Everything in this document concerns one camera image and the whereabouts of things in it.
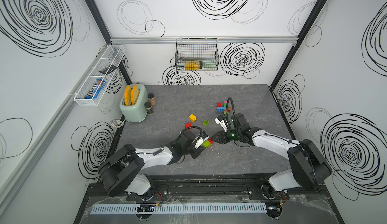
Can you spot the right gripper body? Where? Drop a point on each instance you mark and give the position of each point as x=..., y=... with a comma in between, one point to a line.
x=230, y=135

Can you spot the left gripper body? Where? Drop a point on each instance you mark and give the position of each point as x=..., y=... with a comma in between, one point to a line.
x=191, y=150

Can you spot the long green lego brick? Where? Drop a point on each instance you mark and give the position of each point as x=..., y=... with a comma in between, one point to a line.
x=207, y=144

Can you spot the yellow lego brick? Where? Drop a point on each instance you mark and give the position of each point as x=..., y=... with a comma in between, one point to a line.
x=192, y=117

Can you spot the blue lego brick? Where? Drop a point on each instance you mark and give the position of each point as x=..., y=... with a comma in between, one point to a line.
x=221, y=109

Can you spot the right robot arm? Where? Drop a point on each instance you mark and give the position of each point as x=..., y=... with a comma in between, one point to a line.
x=308, y=167

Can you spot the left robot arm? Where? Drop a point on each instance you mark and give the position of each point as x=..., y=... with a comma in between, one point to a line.
x=121, y=172

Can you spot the dark pepper jar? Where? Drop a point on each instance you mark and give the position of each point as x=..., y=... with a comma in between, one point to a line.
x=149, y=108

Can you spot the mint green toaster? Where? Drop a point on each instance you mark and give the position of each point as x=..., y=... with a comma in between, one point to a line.
x=136, y=113

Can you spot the yellow toast slice right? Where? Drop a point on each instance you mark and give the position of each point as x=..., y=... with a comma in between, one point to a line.
x=134, y=94

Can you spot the yellow toast slice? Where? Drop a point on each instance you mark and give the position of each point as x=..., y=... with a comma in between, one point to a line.
x=127, y=96
x=134, y=94

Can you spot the yellow item in basket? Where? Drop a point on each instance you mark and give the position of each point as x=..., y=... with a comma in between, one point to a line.
x=193, y=65

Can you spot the yellow toast slice left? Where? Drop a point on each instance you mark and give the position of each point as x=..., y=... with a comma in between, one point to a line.
x=127, y=96

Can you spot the blue candy packet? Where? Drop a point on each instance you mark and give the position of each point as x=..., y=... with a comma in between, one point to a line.
x=95, y=89

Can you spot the black remote control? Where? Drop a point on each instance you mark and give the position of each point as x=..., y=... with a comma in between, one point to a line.
x=108, y=70

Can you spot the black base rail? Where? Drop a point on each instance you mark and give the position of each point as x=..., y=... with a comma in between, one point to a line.
x=165, y=187

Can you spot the white slotted cable duct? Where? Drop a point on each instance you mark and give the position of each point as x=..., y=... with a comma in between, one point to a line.
x=178, y=208

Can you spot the black wire wall basket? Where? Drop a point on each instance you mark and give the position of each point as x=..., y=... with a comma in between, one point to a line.
x=204, y=50

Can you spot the white wire wall shelf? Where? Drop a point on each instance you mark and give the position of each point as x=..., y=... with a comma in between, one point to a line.
x=107, y=56

